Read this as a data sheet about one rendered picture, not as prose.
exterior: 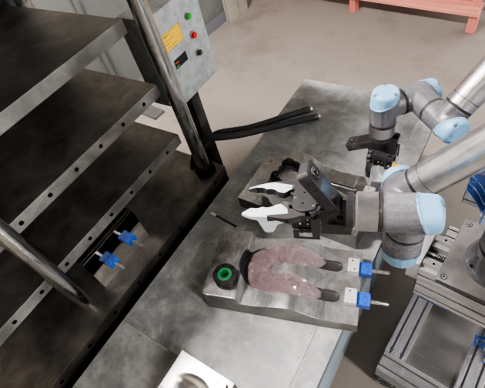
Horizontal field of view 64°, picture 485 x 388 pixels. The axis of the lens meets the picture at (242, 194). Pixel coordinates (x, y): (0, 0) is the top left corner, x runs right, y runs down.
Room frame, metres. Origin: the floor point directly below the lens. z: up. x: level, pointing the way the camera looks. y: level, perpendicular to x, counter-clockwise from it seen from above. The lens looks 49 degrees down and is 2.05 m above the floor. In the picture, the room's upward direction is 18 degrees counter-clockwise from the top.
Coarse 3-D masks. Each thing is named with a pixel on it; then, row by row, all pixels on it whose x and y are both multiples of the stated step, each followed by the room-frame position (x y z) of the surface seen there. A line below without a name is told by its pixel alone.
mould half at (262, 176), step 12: (288, 156) 1.09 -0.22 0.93; (300, 156) 1.07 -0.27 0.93; (264, 168) 1.14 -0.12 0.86; (276, 168) 1.12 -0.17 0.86; (324, 168) 1.01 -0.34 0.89; (252, 180) 1.09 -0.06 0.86; (264, 180) 1.07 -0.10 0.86; (288, 180) 0.97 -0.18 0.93; (336, 180) 0.94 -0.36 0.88; (348, 180) 0.92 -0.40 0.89; (360, 180) 0.90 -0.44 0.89; (252, 192) 1.03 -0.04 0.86; (240, 204) 1.03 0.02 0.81; (252, 204) 0.98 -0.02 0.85; (264, 204) 0.94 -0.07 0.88; (288, 204) 0.88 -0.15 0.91; (336, 240) 0.73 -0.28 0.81; (348, 240) 0.70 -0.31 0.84
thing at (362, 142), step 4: (356, 136) 0.87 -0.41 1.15; (360, 136) 0.86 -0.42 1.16; (364, 136) 0.85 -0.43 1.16; (368, 136) 0.84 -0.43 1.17; (348, 140) 0.88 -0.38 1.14; (352, 140) 0.86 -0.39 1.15; (356, 140) 0.85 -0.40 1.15; (360, 140) 0.84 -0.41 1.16; (364, 140) 0.83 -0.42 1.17; (368, 140) 0.82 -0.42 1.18; (348, 144) 0.86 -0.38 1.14; (352, 144) 0.85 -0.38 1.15; (356, 144) 0.84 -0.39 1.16; (360, 144) 0.83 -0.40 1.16; (364, 144) 0.82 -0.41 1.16; (368, 144) 0.81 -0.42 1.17; (372, 144) 0.80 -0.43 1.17; (348, 148) 0.85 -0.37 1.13; (352, 148) 0.85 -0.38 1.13; (356, 148) 0.83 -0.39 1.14; (360, 148) 0.83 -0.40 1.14; (364, 148) 0.82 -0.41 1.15; (368, 148) 0.81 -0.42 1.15
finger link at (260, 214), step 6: (246, 210) 0.47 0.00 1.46; (252, 210) 0.46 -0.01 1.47; (258, 210) 0.46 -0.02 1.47; (264, 210) 0.45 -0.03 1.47; (270, 210) 0.45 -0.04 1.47; (276, 210) 0.44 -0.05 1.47; (282, 210) 0.44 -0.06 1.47; (246, 216) 0.46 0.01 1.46; (252, 216) 0.45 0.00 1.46; (258, 216) 0.45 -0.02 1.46; (264, 216) 0.44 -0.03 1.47; (264, 222) 0.45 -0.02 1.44; (270, 222) 0.44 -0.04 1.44; (276, 222) 0.44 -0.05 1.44; (282, 222) 0.44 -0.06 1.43; (264, 228) 0.44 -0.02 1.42; (270, 228) 0.44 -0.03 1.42
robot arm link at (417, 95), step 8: (424, 80) 0.81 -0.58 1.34; (432, 80) 0.80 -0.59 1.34; (400, 88) 0.82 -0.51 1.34; (408, 88) 0.80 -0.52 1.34; (416, 88) 0.79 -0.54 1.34; (424, 88) 0.78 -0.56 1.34; (432, 88) 0.78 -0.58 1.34; (440, 88) 0.78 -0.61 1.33; (408, 96) 0.78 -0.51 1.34; (416, 96) 0.77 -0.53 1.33; (424, 96) 0.75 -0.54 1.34; (432, 96) 0.74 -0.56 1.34; (440, 96) 0.77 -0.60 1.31; (408, 104) 0.77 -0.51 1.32; (416, 104) 0.75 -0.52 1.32; (424, 104) 0.73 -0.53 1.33; (408, 112) 0.77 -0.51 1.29; (416, 112) 0.74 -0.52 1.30
